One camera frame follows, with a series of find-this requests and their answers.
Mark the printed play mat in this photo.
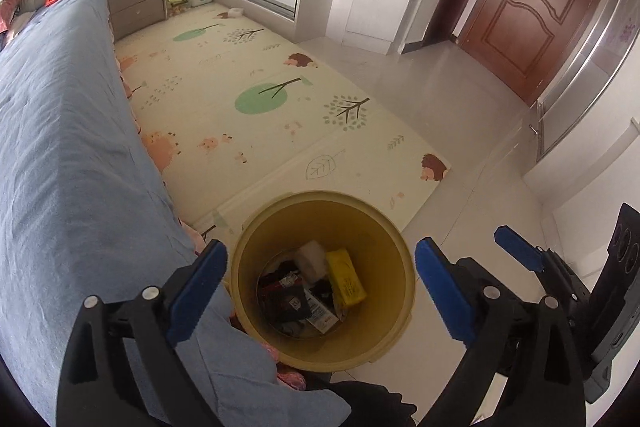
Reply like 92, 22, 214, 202
114, 2, 453, 240

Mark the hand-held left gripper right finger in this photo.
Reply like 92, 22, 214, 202
415, 237, 587, 427

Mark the white tissue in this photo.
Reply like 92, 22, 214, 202
295, 240, 328, 283

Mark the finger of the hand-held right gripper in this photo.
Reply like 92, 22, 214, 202
494, 227, 551, 274

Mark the brown wooden door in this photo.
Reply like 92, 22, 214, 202
452, 0, 616, 105

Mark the pink pillow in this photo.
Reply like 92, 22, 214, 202
0, 0, 23, 32

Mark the grey nightstand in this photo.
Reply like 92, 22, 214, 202
106, 0, 168, 40

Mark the bed with blue sheet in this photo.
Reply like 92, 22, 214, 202
0, 0, 351, 427

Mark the white printed wrapper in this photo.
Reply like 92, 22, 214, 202
305, 289, 340, 334

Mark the yellow carton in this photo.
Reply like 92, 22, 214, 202
326, 248, 367, 308

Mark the yellow trash bin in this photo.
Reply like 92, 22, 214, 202
229, 190, 417, 370

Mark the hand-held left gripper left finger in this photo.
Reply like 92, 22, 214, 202
56, 238, 229, 427

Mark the dark wrapper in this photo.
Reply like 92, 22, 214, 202
260, 272, 307, 324

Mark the silver framed sliding door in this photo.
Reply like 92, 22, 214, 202
530, 0, 640, 162

